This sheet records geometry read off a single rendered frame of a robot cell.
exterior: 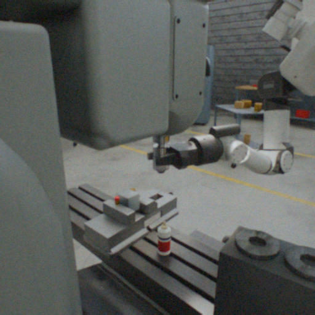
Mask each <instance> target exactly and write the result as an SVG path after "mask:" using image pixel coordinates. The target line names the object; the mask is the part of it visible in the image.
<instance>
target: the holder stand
mask: <svg viewBox="0 0 315 315"><path fill-rule="evenodd" d="M213 315H315V248H314V247H308V246H305V245H298V244H294V243H291V242H288V241H285V240H282V239H279V238H276V237H273V236H272V235H270V234H268V233H266V232H264V231H259V230H255V229H248V228H245V227H242V226H238V227H237V229H236V230H235V232H234V233H233V234H232V236H231V237H230V238H229V239H228V241H227V242H226V244H225V245H224V246H223V247H222V249H221V251H220V253H219V256H218V269H217V283H216V290H215V303H214V310H213Z"/></svg>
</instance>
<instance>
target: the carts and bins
mask: <svg viewBox="0 0 315 315"><path fill-rule="evenodd" d="M217 108H221V109H224V110H227V111H229V112H231V113H234V114H236V115H237V120H236V124H238V125H239V126H241V120H242V115H244V114H264V111H263V110H261V108H262V103H256V104H254V108H253V107H251V101H250V100H241V101H240V102H235V104H234V105H215V119H214V127H216V125H217ZM230 137H233V138H235V139H236V140H238V141H240V142H243V143H245V144H246V145H247V146H249V148H252V149H253V150H254V149H258V147H259V146H260V144H259V143H256V142H254V141H251V140H250V137H251V134H244V137H243V136H242V135H241V134H237V135H234V136H230ZM231 167H232V168H233V169H234V168H236V164H235V163H232V164H231Z"/></svg>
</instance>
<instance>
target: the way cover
mask: <svg viewBox="0 0 315 315"><path fill-rule="evenodd" d="M78 279H79V290H80V295H81V306H82V312H83V313H84V314H85V315H165V314H164V313H162V312H161V311H160V310H158V309H157V308H155V307H154V306H153V305H152V304H151V303H149V302H148V301H147V300H145V299H144V298H143V297H142V296H141V295H140V294H138V293H137V292H136V291H134V289H132V288H131V287H129V286H128V285H127V284H125V283H124V282H123V281H121V279H120V278H118V277H117V276H115V275H114V274H113V273H112V272H111V271H110V270H108V269H107V268H105V267H104V266H103V265H102V264H101V263H97V264H94V265H90V266H89V267H86V268H84V269H80V270H78ZM105 298H106V299H105ZM143 308H144V309H143ZM143 312H144V313H143Z"/></svg>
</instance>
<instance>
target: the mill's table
mask: <svg viewBox="0 0 315 315"><path fill-rule="evenodd" d="M67 195H68V205H69V211H70V220H71V226H72V232H73V239H74V240H75V241H77V242H78V243H80V244H81V245H83V246H84V247H85V248H86V249H87V250H89V252H90V253H92V254H93V255H95V256H96V257H97V258H99V259H100V260H101V261H102V262H104V263H105V264H106V265H108V266H109V267H110V268H111V269H112V270H114V271H115V272H116V273H118V274H120V275H121V276H122V277H123V278H124V279H125V280H126V281H127V282H129V283H130V284H132V285H133V286H134V287H136V288H137V289H138V290H139V291H141V292H142V293H144V294H145V295H146V296H147V297H148V298H149V299H150V300H152V301H153V302H155V304H157V305H159V306H160V307H161V308H162V309H164V310H165V311H167V312H168V313H169V314H171V315H213V310H214V303H215V290H216V283H217V269H218V256H219V253H220V251H217V250H215V249H213V247H211V246H209V245H207V244H204V243H202V242H200V241H198V240H197V239H195V238H193V237H190V236H188V235H186V234H184V233H182V232H179V231H178V230H177V229H175V228H173V227H171V226H170V227H171V250H170V253H169V254H167V255H161V254H160V253H159V252H158V229H155V230H154V231H153V232H150V231H149V235H147V236H146V237H144V238H143V239H141V240H139V241H138V242H136V243H135V244H134V245H132V246H131V247H129V248H128V249H127V250H125V251H123V252H122V253H120V254H119V255H117V256H115V257H114V258H110V257H108V256H106V255H104V254H103V253H101V252H100V251H99V250H97V249H96V248H95V247H93V246H92V245H90V244H89V243H87V242H86V241H85V240H84V235H85V228H84V223H86V222H88V221H89V220H91V219H93V218H95V217H97V216H99V215H101V214H103V202H105V201H107V200H109V199H111V200H113V201H114V197H112V196H109V195H107V194H106V193H104V192H103V191H100V190H98V189H96V188H94V187H92V186H90V185H87V184H86V183H85V184H83V185H80V186H78V187H74V188H71V189H68V190H67ZM168 226H169V225H168Z"/></svg>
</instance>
